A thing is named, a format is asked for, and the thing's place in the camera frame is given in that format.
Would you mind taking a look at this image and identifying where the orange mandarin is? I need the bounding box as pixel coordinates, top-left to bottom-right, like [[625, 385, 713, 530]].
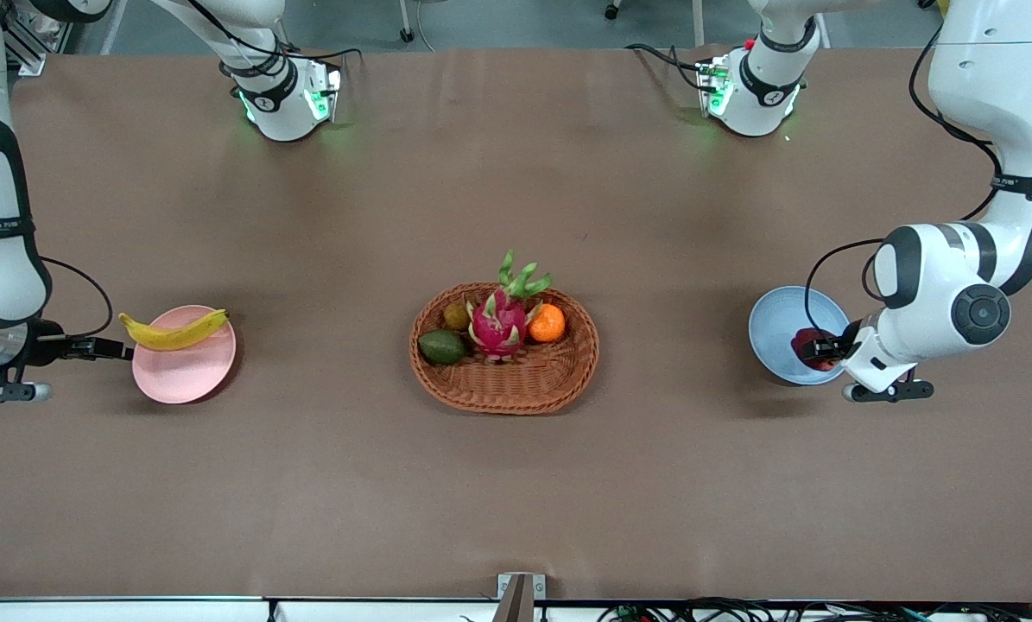
[[529, 303, 567, 344]]

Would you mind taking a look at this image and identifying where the black right arm wrist cable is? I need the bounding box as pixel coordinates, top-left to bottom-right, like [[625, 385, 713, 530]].
[[41, 256, 115, 340]]

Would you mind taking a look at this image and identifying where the light blue plate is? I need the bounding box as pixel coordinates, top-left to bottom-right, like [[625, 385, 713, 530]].
[[748, 286, 853, 386]]

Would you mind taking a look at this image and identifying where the black left arm base cable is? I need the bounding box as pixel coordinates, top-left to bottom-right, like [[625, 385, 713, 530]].
[[624, 43, 715, 92]]

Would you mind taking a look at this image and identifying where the dark red apple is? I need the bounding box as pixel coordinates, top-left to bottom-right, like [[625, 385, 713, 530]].
[[790, 327, 840, 372]]

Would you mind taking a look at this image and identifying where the brown table cover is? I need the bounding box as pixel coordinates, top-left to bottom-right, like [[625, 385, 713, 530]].
[[0, 43, 1032, 603]]

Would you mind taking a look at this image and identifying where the black arm base cable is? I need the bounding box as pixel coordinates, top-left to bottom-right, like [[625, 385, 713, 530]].
[[187, 0, 363, 68], [624, 43, 715, 92]]

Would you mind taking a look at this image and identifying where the black arm wrist cable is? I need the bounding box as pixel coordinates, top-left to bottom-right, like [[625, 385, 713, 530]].
[[41, 256, 115, 340], [805, 24, 1002, 340]]

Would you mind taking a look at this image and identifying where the green avocado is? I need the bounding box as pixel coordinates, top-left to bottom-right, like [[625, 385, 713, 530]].
[[417, 329, 468, 366]]

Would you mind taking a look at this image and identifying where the black right arm base cable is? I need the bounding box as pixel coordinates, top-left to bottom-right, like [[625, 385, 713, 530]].
[[187, 0, 363, 68]]

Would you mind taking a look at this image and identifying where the pink plate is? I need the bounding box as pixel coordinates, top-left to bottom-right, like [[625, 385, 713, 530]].
[[131, 305, 237, 405]]

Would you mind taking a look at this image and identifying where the pink dragon fruit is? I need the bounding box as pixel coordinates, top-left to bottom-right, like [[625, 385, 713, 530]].
[[466, 251, 555, 361]]

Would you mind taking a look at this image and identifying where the grey metal camera post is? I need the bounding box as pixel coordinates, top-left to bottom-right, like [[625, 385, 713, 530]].
[[497, 573, 547, 622]]

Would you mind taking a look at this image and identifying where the aluminium frame post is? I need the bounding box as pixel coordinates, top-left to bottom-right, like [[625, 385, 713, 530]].
[[2, 17, 47, 77]]

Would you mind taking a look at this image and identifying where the black left arm wrist cable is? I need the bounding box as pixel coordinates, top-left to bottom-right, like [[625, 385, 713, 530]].
[[805, 24, 1002, 340]]

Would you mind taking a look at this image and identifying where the black floor cable bundle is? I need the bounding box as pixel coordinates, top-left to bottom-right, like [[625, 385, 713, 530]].
[[598, 596, 1032, 622]]

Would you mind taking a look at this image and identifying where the white table edge rail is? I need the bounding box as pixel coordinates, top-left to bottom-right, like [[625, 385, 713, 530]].
[[0, 596, 499, 622]]

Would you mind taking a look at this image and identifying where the brown wicker basket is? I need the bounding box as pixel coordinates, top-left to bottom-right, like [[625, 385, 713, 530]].
[[409, 282, 600, 416]]

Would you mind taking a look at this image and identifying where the yellow banana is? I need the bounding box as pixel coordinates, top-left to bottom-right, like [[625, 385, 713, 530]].
[[118, 308, 230, 352]]

